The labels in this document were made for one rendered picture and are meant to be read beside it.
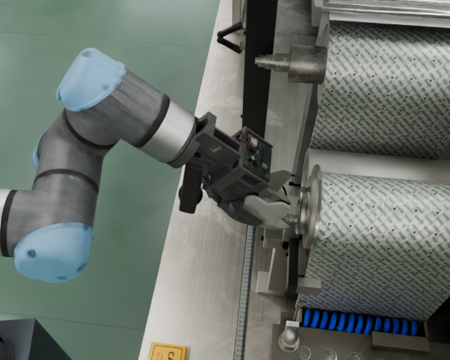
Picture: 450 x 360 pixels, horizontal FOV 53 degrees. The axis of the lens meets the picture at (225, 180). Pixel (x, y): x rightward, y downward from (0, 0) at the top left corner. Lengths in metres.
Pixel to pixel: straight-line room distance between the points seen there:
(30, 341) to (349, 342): 0.63
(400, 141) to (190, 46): 2.41
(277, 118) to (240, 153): 0.78
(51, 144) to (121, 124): 0.10
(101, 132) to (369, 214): 0.38
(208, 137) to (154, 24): 2.85
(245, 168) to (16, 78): 2.68
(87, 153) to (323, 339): 0.53
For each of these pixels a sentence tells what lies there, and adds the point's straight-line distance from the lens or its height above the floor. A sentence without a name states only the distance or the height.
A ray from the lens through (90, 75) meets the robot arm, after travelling 0.52.
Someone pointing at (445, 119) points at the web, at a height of 1.30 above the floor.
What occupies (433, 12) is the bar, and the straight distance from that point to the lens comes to 0.79.
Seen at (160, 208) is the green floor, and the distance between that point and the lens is 2.24.
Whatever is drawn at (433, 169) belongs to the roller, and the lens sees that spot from 0.85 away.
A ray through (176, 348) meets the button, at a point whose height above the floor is 0.92.
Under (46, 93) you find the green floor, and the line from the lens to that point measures 2.98.
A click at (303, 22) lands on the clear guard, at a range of 1.64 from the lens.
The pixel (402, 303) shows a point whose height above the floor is 1.09.
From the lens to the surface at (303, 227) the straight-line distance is 0.69.
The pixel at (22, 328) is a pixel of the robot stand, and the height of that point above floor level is 0.90.
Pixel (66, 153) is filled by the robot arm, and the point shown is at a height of 1.43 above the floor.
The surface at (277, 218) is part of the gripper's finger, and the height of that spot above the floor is 1.30.
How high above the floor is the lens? 1.84
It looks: 52 degrees down
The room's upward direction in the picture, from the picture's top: straight up
